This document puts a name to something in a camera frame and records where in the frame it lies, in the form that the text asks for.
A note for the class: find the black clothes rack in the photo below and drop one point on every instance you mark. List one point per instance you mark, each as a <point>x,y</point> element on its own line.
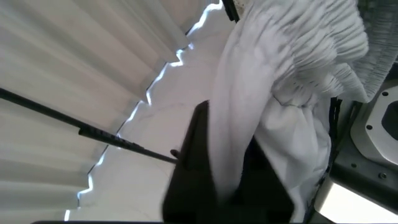
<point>102,137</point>

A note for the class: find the pale grey shorts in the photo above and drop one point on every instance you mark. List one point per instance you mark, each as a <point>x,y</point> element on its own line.
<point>248,93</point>

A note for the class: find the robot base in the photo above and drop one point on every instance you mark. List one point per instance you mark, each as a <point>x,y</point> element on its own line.
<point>357,174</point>

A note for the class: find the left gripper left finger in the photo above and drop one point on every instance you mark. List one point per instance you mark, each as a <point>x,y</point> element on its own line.
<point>189,193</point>

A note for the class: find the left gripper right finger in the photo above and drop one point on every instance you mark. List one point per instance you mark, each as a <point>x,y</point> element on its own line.
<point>264,199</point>

